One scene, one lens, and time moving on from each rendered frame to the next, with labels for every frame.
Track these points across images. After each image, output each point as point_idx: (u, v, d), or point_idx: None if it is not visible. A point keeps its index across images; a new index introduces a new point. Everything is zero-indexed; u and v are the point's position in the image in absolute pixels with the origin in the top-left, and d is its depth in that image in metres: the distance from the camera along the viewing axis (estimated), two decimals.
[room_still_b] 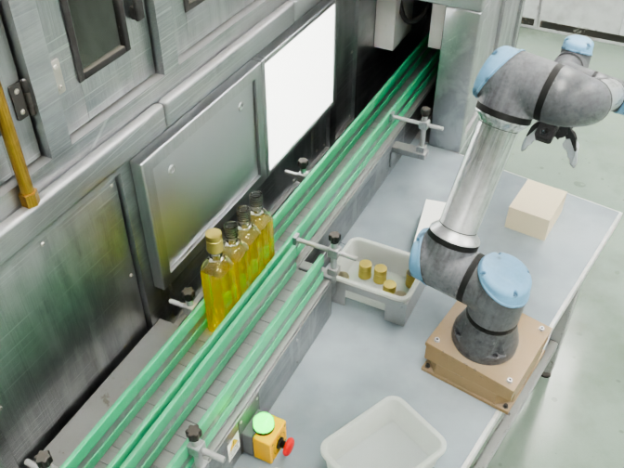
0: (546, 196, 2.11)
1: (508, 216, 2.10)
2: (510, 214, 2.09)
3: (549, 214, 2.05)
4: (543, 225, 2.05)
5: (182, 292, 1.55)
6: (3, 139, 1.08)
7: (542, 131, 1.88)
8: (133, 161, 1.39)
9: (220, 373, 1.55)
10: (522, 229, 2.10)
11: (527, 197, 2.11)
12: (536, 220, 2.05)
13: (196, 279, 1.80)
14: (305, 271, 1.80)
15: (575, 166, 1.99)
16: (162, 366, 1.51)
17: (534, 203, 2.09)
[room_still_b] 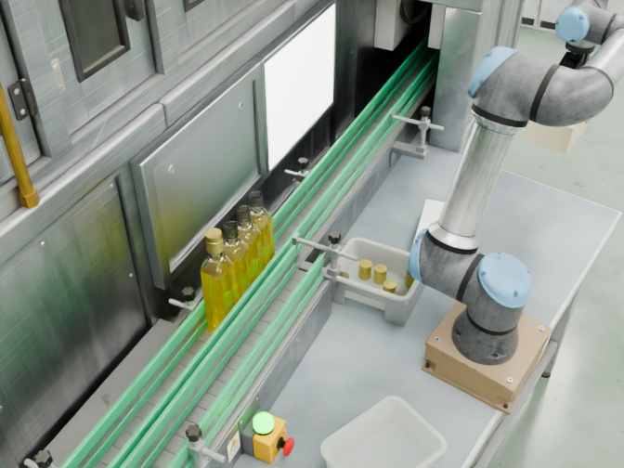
0: None
1: (526, 127, 1.91)
2: (528, 123, 1.90)
3: None
4: (565, 135, 1.85)
5: (182, 292, 1.55)
6: (3, 139, 1.08)
7: None
8: (133, 161, 1.39)
9: (220, 373, 1.55)
10: (541, 141, 1.90)
11: None
12: (557, 129, 1.86)
13: (196, 279, 1.80)
14: (305, 271, 1.80)
15: (588, 122, 1.90)
16: (162, 366, 1.51)
17: None
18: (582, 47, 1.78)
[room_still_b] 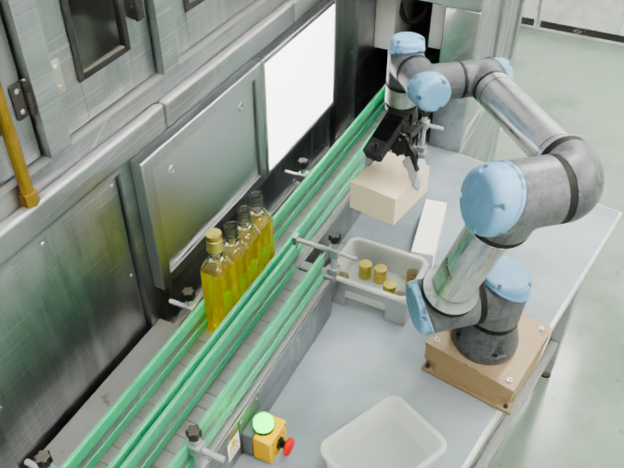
0: (401, 170, 1.70)
1: (351, 194, 1.69)
2: (352, 190, 1.68)
3: (396, 192, 1.63)
4: (389, 205, 1.63)
5: (182, 292, 1.55)
6: (3, 139, 1.08)
7: (371, 147, 1.58)
8: (133, 161, 1.39)
9: (220, 373, 1.55)
10: (368, 211, 1.69)
11: (379, 170, 1.70)
12: (381, 199, 1.64)
13: (196, 279, 1.80)
14: (305, 271, 1.80)
15: (419, 188, 1.68)
16: (162, 366, 1.51)
17: (383, 178, 1.68)
18: (400, 109, 1.56)
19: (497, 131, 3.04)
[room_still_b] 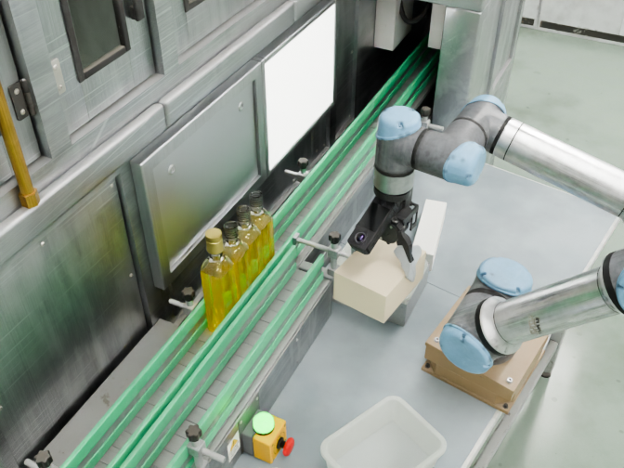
0: (394, 257, 1.47)
1: (335, 285, 1.46)
2: (336, 281, 1.45)
3: (387, 287, 1.40)
4: (379, 302, 1.40)
5: (182, 292, 1.55)
6: (3, 139, 1.08)
7: (357, 238, 1.34)
8: (133, 161, 1.39)
9: (220, 373, 1.55)
10: (355, 305, 1.45)
11: (367, 257, 1.47)
12: (369, 293, 1.41)
13: (196, 279, 1.80)
14: (305, 271, 1.80)
15: (413, 280, 1.45)
16: (162, 366, 1.51)
17: (372, 267, 1.45)
18: (391, 194, 1.33)
19: None
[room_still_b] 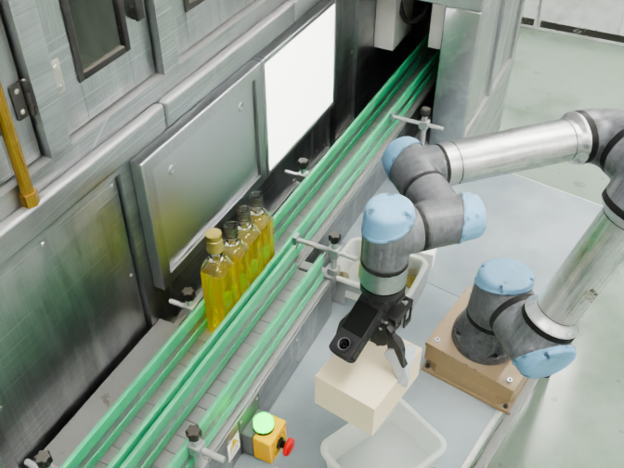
0: (384, 356, 1.27)
1: (316, 390, 1.26)
2: (318, 386, 1.25)
3: (376, 396, 1.20)
4: (367, 413, 1.20)
5: (182, 292, 1.55)
6: (3, 139, 1.08)
7: (340, 344, 1.14)
8: (133, 161, 1.39)
9: (220, 373, 1.55)
10: (339, 412, 1.25)
11: None
12: (355, 404, 1.21)
13: (196, 279, 1.80)
14: (305, 271, 1.80)
15: (408, 384, 1.24)
16: (162, 366, 1.51)
17: (359, 370, 1.24)
18: (381, 293, 1.13)
19: (497, 131, 3.04)
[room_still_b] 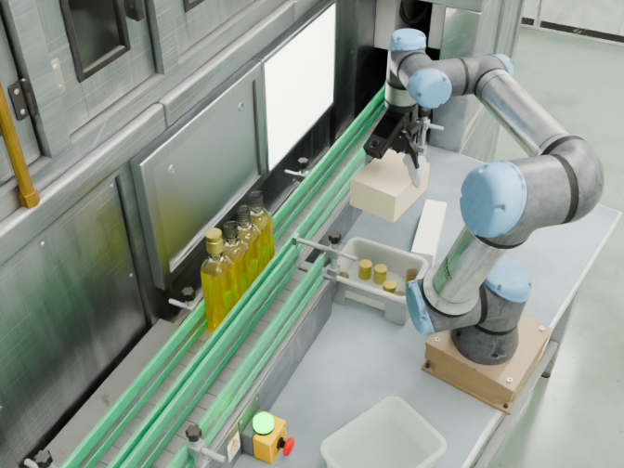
0: (401, 167, 1.70)
1: (351, 191, 1.68)
2: (352, 188, 1.68)
3: (396, 189, 1.63)
4: (390, 202, 1.63)
5: (182, 292, 1.55)
6: (3, 139, 1.08)
7: (371, 144, 1.57)
8: (133, 161, 1.39)
9: (220, 373, 1.55)
10: (368, 208, 1.68)
11: (379, 167, 1.69)
12: (381, 196, 1.64)
13: (196, 279, 1.80)
14: (305, 271, 1.80)
15: (419, 187, 1.67)
16: (162, 366, 1.51)
17: (383, 175, 1.67)
18: (400, 106, 1.56)
19: (497, 131, 3.04)
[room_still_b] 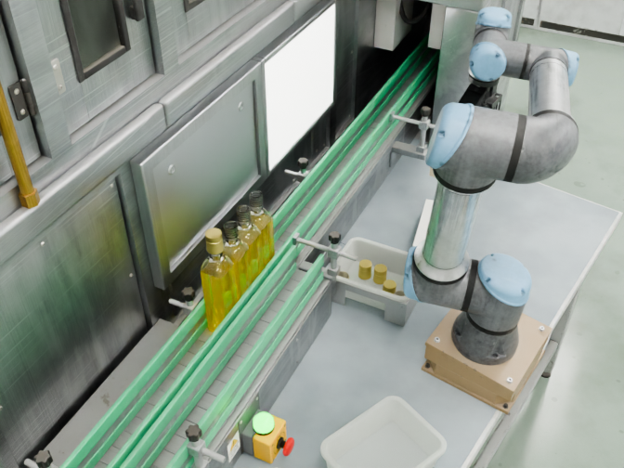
0: None
1: None
2: None
3: None
4: None
5: (182, 292, 1.55)
6: (3, 139, 1.08)
7: None
8: (133, 161, 1.39)
9: (220, 373, 1.55)
10: None
11: None
12: None
13: (196, 279, 1.80)
14: (305, 271, 1.80)
15: None
16: (162, 366, 1.51)
17: None
18: (485, 80, 1.66)
19: None
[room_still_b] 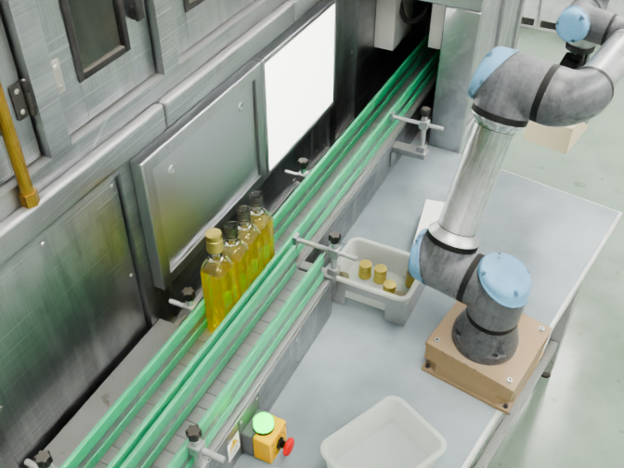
0: None
1: (526, 127, 1.91)
2: (528, 123, 1.90)
3: None
4: (565, 135, 1.85)
5: (182, 292, 1.55)
6: (3, 139, 1.08)
7: None
8: (133, 161, 1.39)
9: (220, 373, 1.55)
10: (541, 142, 1.90)
11: None
12: (557, 129, 1.86)
13: (196, 279, 1.80)
14: (305, 271, 1.80)
15: (588, 123, 1.90)
16: (162, 366, 1.51)
17: None
18: (582, 47, 1.78)
19: None
